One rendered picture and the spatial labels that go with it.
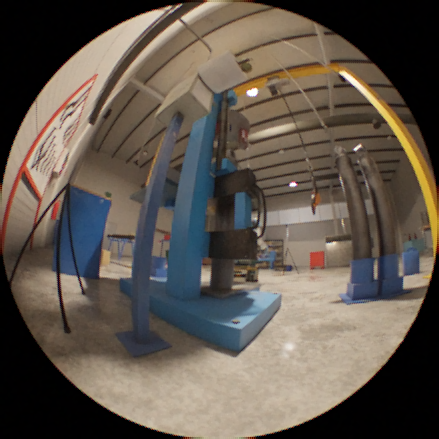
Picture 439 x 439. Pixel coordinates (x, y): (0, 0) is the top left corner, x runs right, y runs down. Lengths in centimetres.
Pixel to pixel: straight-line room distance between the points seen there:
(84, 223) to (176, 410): 173
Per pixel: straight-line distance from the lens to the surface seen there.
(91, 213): 186
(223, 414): 46
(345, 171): 181
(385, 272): 170
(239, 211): 104
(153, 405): 47
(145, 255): 59
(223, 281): 131
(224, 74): 108
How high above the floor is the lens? 39
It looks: 16 degrees up
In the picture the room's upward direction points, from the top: 4 degrees clockwise
